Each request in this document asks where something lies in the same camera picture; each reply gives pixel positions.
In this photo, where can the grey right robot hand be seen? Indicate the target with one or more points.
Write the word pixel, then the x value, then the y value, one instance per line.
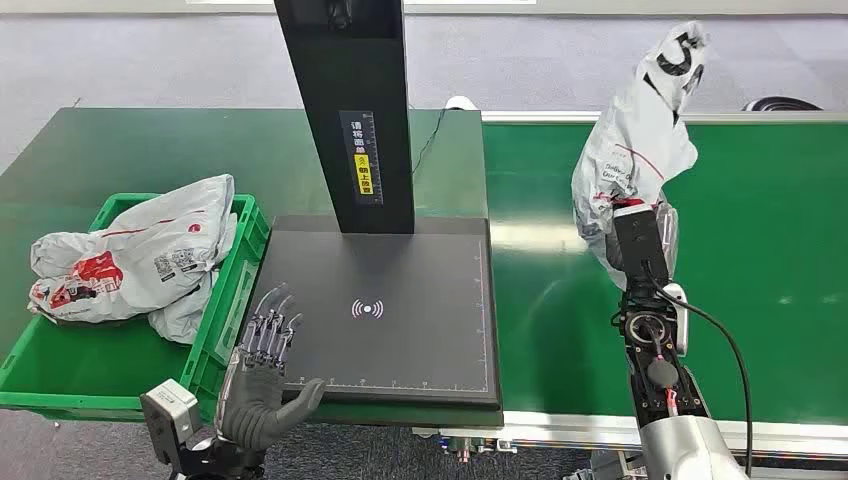
pixel 668 232

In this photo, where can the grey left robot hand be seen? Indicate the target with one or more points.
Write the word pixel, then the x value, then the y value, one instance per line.
pixel 255 404

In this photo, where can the white mailer bag black print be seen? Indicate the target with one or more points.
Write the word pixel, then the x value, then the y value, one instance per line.
pixel 636 152

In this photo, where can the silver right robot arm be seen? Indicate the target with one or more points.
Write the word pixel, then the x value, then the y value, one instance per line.
pixel 662 397

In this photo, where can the green conveyor belt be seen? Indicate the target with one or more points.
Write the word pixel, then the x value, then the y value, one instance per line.
pixel 762 265

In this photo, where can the green plastic crate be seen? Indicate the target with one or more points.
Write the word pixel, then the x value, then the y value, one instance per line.
pixel 99 371

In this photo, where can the white mailer bag red print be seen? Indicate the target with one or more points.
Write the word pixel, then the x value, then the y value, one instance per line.
pixel 146 255

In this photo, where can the dark green table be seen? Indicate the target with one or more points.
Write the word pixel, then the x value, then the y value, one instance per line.
pixel 199 146

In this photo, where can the ruler label on column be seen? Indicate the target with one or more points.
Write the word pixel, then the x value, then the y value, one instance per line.
pixel 363 159

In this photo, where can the black scanner column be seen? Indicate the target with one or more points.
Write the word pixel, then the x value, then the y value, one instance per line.
pixel 351 66

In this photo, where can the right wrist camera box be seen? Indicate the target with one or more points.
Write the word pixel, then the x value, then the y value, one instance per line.
pixel 639 242

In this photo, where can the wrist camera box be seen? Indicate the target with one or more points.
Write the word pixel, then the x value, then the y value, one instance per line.
pixel 639 242
pixel 169 414

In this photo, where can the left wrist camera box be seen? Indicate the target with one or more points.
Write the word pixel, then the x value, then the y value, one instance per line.
pixel 169 414

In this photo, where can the black scanner base plate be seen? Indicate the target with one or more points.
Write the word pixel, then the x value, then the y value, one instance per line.
pixel 397 344

